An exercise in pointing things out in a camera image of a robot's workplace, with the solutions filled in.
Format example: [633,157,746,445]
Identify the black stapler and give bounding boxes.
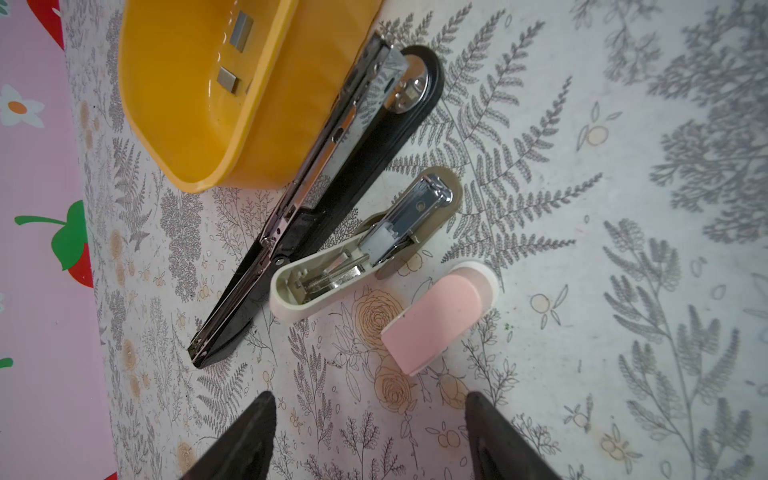
[188,33,445,369]

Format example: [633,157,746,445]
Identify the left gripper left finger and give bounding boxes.
[181,391,277,480]

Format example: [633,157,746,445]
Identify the staple strip in tray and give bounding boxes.
[217,67,239,93]
[230,11,253,53]

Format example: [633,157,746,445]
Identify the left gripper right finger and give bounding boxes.
[465,391,560,480]

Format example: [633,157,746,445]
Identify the yellow plastic tray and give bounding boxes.
[118,1,381,193]

